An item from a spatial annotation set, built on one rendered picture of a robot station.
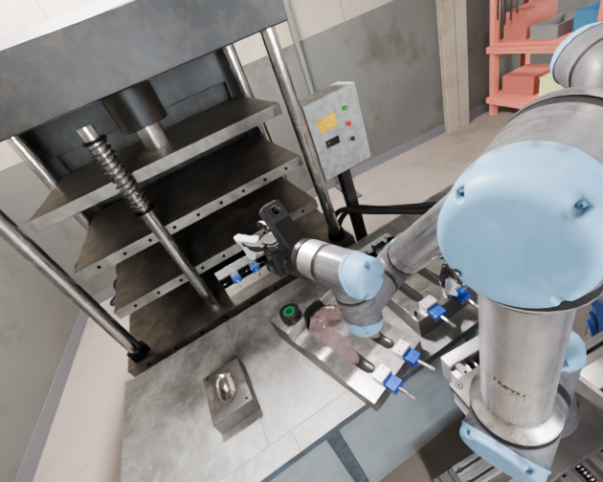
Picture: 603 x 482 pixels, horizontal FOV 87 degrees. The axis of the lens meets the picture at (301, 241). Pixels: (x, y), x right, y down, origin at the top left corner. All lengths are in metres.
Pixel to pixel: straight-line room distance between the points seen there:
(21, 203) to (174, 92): 2.22
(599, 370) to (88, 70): 1.61
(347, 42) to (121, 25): 2.83
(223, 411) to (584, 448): 0.94
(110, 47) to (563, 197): 1.23
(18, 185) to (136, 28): 2.77
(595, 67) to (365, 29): 3.29
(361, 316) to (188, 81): 1.81
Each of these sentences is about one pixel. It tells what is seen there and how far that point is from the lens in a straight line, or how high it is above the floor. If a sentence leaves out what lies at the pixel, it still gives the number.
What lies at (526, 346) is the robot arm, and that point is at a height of 1.48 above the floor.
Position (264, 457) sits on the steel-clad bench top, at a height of 0.80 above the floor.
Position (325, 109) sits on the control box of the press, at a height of 1.41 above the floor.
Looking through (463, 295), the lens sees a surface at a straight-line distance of 1.21.
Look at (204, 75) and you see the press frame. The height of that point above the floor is 1.71.
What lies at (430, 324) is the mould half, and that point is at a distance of 1.22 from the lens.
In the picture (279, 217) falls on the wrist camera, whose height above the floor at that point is 1.51.
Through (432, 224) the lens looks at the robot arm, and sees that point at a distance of 0.53.
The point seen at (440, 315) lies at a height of 0.90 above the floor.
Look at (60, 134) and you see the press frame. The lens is 2.19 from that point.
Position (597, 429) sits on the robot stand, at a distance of 0.88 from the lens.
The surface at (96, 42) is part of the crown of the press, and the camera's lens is 1.30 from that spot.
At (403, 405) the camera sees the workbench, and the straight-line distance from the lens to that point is 1.44.
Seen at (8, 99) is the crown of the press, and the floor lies 1.89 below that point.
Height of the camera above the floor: 1.81
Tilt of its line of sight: 34 degrees down
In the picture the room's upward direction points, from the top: 23 degrees counter-clockwise
